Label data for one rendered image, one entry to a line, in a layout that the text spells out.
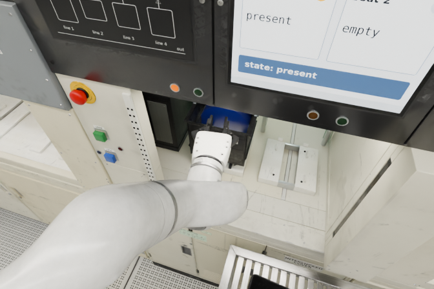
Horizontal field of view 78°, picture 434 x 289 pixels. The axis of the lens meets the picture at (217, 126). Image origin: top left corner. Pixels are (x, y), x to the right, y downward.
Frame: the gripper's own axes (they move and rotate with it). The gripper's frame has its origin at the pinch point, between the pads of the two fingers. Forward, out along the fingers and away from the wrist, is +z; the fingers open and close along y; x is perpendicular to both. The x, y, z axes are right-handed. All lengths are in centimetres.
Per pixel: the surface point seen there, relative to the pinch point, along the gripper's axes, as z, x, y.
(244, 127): 13.8, -14.7, 7.5
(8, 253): -21, -119, -129
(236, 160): 3.8, -22.0, 6.3
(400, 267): -23, -26, 57
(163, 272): -14, -119, -30
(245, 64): -16.5, 32.4, 7.6
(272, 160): 11.5, -28.9, 20.1
